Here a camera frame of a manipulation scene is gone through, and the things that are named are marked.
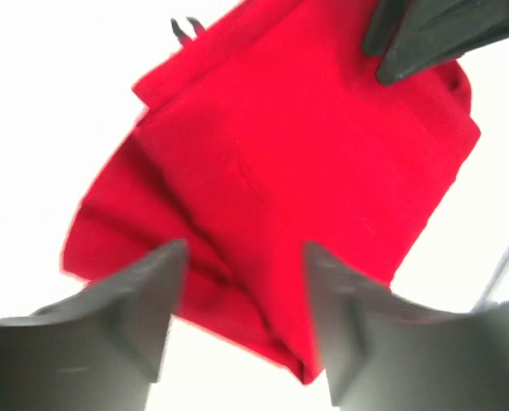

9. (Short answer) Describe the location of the red skirt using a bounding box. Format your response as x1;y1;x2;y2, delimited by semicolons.
62;1;480;384

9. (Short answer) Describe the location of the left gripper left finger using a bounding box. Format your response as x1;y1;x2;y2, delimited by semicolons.
0;241;188;411

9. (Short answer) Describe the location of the aluminium mounting rail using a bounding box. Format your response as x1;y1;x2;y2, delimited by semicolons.
471;209;509;312

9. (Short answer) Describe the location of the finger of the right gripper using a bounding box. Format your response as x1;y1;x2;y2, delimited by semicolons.
376;0;509;85
362;0;414;56

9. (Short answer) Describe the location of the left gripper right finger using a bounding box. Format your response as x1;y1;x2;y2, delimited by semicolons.
304;242;509;410

